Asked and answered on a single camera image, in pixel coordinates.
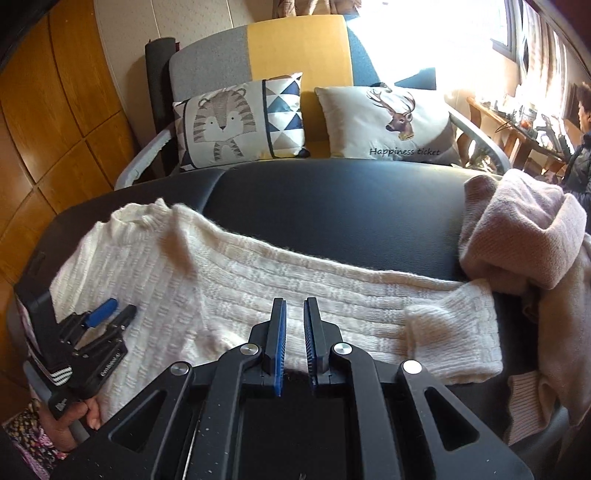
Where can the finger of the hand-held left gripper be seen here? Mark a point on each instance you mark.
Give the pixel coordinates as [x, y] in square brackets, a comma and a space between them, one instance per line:
[121, 317]
[99, 314]

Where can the white knit sweater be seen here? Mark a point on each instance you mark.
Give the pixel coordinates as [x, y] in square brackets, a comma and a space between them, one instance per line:
[231, 277]

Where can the striped curtain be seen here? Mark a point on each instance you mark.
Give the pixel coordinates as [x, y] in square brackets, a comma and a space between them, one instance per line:
[545, 50]

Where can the tiger print cushion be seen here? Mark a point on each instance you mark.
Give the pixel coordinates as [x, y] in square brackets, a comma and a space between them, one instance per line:
[221, 124]

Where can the cluttered wooden desk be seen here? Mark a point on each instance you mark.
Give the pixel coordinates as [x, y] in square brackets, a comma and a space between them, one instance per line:
[489, 115]

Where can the person's left hand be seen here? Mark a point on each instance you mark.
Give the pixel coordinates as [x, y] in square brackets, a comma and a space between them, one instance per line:
[90, 413]

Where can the black rolled mat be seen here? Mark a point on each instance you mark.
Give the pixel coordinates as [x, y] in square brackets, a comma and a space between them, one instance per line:
[159, 83]

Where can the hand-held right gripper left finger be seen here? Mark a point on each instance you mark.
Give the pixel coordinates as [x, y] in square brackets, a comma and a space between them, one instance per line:
[278, 350]

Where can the deer print cushion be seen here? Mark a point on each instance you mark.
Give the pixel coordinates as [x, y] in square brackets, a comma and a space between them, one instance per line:
[360, 124]

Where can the window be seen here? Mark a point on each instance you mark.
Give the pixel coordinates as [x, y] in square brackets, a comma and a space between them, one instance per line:
[504, 48]

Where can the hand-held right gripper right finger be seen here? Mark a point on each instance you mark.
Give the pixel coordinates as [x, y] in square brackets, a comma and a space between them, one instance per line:
[311, 350]

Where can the pink knit sweater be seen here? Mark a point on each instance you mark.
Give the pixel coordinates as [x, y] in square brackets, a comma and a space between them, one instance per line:
[521, 230]

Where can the grey yellow blue sofa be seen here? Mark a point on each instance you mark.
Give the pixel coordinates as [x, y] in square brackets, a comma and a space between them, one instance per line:
[295, 50]

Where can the patterned beige curtain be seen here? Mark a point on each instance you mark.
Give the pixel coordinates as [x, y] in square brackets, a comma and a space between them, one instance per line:
[314, 7]

